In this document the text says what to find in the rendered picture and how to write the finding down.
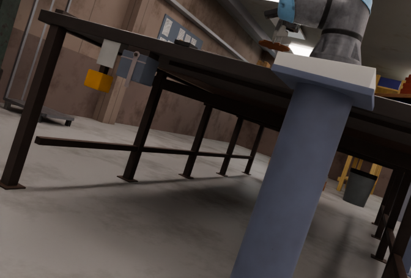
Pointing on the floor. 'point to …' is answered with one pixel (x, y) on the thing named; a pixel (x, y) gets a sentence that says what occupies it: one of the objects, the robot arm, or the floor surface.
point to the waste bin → (359, 187)
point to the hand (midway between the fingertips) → (274, 44)
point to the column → (296, 171)
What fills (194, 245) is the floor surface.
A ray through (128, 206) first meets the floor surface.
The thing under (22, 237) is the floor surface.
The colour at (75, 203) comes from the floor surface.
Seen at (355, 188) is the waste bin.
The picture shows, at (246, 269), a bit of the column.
